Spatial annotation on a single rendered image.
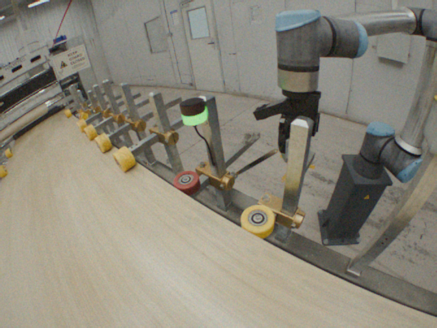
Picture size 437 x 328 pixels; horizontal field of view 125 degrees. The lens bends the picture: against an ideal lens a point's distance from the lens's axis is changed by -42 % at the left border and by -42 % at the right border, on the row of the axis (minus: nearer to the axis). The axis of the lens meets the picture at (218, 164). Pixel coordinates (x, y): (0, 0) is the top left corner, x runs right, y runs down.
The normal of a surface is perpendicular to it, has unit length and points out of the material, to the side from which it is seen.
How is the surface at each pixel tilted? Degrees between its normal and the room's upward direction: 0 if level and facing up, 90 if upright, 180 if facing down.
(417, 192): 90
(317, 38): 87
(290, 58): 90
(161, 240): 0
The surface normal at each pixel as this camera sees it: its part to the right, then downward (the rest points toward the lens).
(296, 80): -0.39, 0.62
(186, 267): -0.14, -0.77
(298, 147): -0.64, 0.54
